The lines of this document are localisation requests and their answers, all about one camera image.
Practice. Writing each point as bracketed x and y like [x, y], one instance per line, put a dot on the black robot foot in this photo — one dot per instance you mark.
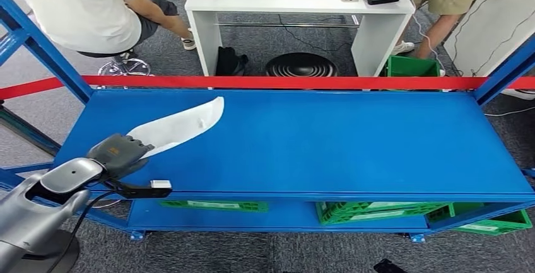
[388, 267]

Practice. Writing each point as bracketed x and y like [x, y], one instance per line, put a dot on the black round stool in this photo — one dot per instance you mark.
[301, 66]

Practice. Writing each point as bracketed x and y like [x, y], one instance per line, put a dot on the white board panel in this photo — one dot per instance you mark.
[489, 33]

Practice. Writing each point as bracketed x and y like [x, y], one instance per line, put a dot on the blue metal shelf rack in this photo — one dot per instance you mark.
[334, 146]

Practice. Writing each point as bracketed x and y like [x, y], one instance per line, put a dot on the black bag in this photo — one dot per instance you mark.
[230, 62]

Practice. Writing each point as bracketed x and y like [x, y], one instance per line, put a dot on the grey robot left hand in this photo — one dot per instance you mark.
[117, 154]

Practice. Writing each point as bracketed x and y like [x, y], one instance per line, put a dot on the black camera bracket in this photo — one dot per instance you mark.
[138, 191]

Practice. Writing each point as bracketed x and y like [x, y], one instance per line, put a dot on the chrome base swivel stool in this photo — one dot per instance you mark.
[125, 67]

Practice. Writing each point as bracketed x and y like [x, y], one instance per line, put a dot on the white plastic body part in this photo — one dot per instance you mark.
[179, 127]

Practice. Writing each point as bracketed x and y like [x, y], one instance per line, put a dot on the red barrier tape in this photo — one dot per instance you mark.
[271, 82]

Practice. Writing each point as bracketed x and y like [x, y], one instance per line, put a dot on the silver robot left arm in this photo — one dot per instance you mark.
[29, 221]

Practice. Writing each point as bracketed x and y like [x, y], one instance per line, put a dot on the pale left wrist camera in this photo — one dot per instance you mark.
[161, 184]

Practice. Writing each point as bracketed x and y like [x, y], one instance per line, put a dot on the white desk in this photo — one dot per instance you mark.
[292, 1]

